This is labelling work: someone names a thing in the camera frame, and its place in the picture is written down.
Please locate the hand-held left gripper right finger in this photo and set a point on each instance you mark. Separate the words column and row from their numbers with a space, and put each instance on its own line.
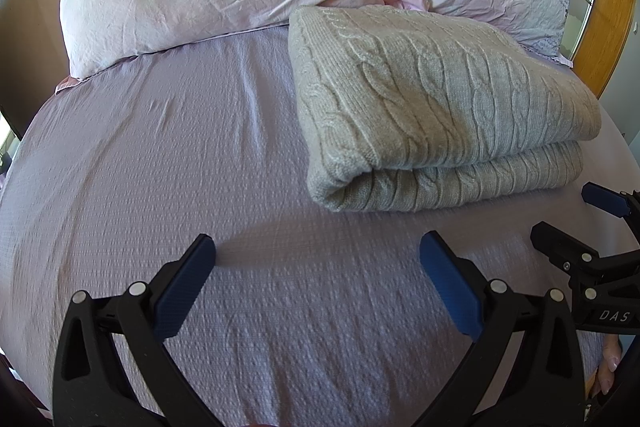
column 452, row 294

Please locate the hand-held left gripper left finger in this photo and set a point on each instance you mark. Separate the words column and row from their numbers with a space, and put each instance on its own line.
column 179, row 292

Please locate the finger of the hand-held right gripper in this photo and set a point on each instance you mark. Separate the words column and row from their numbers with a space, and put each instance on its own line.
column 605, row 199
column 562, row 247

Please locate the person's right hand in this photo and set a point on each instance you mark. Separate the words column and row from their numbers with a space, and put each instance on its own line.
column 608, row 369

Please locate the lilac bed sheet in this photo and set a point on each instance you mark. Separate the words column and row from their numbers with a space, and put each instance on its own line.
column 175, row 207

